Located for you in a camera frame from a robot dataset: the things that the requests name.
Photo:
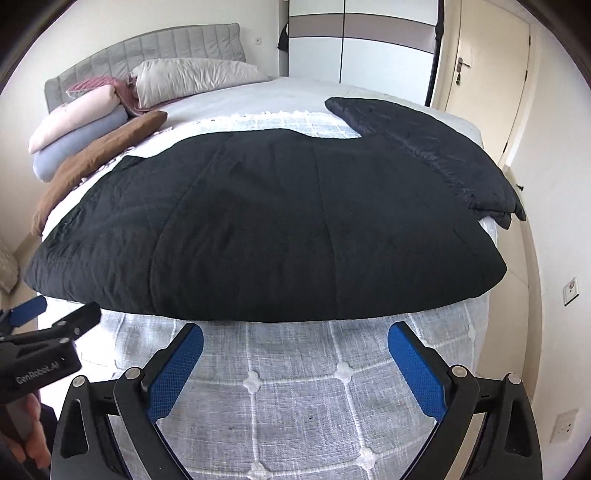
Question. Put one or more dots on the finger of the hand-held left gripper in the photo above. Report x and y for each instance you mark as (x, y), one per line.
(76, 321)
(27, 310)

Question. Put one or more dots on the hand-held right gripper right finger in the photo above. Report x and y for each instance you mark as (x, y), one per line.
(415, 369)

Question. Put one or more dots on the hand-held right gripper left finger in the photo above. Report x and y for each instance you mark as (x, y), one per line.
(175, 369)

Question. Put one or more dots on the large dark navy coat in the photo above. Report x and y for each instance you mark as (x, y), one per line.
(277, 221)

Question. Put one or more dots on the person's left hand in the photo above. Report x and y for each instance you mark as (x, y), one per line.
(37, 424)

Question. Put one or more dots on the beige patterned cloth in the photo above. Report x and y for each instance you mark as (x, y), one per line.
(7, 265)

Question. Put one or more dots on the bed with white bedspread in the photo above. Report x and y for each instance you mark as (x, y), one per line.
(286, 397)

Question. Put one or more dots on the brown pillow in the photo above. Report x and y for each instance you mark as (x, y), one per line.
(101, 157)

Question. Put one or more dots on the light blue pillow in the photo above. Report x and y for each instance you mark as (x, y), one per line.
(78, 145)

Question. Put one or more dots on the dark quilted jacket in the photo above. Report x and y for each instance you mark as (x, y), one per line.
(415, 138)

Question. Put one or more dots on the pink textured pillow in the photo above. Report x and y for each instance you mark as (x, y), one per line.
(122, 90)

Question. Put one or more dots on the white pillow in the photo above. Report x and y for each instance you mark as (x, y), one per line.
(194, 78)

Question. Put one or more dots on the grey padded headboard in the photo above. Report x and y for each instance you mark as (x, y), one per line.
(152, 50)

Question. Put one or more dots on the cream door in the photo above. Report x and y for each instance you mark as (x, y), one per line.
(485, 78)

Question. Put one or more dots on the white wardrobe with grey band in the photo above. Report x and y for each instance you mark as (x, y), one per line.
(364, 41)

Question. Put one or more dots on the dark hanging object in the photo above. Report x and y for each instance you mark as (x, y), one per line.
(282, 37)

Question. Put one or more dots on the white wall socket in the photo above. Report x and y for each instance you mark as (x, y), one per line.
(571, 290)
(565, 424)

